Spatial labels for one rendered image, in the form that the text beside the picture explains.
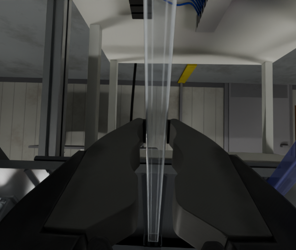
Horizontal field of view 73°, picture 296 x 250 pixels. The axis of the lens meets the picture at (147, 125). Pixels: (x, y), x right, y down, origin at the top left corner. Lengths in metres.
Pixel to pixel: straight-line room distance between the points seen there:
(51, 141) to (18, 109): 3.54
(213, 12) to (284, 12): 0.22
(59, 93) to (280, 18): 0.60
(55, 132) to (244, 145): 3.38
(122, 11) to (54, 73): 0.25
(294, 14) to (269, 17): 0.06
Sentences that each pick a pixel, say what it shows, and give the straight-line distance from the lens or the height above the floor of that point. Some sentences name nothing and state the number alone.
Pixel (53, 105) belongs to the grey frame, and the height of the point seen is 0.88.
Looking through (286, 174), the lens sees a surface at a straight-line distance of 0.20.
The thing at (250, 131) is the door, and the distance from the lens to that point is 3.70.
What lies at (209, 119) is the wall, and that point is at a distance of 3.51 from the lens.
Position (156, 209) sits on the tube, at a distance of 0.22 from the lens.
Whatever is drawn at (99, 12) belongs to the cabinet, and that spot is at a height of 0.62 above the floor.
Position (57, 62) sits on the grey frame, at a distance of 0.50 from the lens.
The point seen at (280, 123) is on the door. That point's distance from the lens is 3.97.
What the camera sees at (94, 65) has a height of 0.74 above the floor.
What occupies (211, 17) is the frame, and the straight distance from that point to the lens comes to 0.55.
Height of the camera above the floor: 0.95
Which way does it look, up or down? 3 degrees down
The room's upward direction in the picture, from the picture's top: 178 degrees counter-clockwise
